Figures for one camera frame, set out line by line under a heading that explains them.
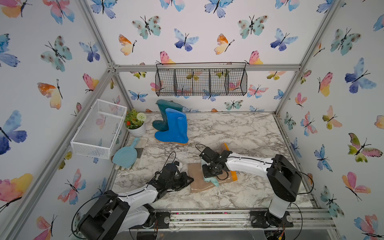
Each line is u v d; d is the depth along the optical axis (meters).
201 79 0.98
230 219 0.76
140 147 1.01
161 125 1.04
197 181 0.83
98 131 0.85
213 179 0.81
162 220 0.73
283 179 0.45
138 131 1.00
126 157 0.95
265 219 0.73
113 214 0.42
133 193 0.51
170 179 0.69
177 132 0.95
